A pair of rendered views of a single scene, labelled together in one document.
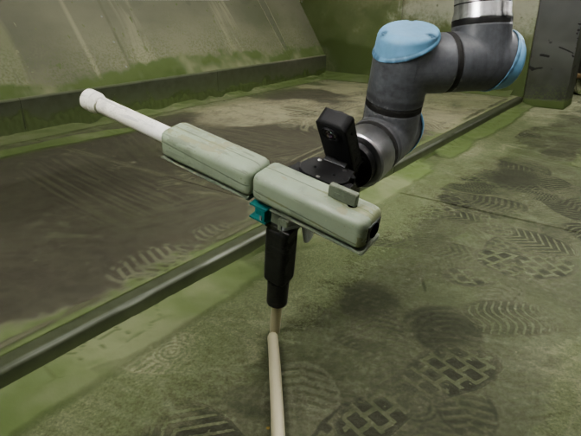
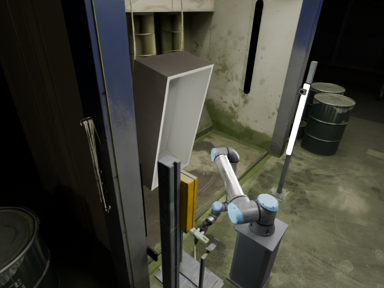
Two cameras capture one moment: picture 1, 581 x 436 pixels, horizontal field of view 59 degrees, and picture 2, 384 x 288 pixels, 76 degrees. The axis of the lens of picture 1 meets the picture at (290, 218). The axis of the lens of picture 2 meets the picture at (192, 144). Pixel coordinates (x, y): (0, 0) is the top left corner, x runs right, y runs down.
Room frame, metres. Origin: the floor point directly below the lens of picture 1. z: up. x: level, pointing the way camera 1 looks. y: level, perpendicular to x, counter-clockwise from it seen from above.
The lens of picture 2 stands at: (-0.97, 0.04, 2.11)
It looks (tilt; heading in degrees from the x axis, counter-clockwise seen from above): 30 degrees down; 2
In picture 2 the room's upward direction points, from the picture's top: 2 degrees clockwise
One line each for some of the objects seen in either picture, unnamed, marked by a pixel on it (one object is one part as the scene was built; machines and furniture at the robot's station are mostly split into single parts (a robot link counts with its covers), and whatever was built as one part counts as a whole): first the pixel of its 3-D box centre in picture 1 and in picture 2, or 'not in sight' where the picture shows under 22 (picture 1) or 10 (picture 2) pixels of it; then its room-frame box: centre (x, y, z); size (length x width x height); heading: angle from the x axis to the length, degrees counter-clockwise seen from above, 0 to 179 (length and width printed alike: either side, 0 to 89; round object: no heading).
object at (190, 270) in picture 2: not in sight; (191, 256); (-0.15, 0.04, 0.95); 0.26 x 0.15 x 0.32; 53
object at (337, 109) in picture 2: not in sight; (325, 125); (2.72, -1.98, 0.44); 0.59 x 0.58 x 0.89; 158
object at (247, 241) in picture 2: not in sight; (255, 253); (0.36, -0.47, 0.32); 0.31 x 0.31 x 0.64; 53
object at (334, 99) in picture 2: not in sight; (334, 100); (2.73, -1.98, 0.86); 0.54 x 0.54 x 0.01
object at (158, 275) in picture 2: not in sight; (188, 279); (-0.17, 0.06, 0.78); 0.31 x 0.23 x 0.01; 53
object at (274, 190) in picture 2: not in sight; (278, 192); (1.52, -1.02, 0.01); 0.20 x 0.20 x 0.01; 53
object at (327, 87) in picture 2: not in sight; (327, 88); (3.36, -2.14, 0.86); 0.54 x 0.54 x 0.01
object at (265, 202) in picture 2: not in sight; (265, 208); (0.36, -0.46, 0.83); 0.17 x 0.15 x 0.18; 105
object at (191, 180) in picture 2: not in sight; (180, 200); (-0.24, 0.10, 1.42); 0.12 x 0.06 x 0.26; 53
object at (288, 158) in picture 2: not in sight; (294, 136); (1.52, -1.02, 0.82); 0.05 x 0.05 x 1.64; 53
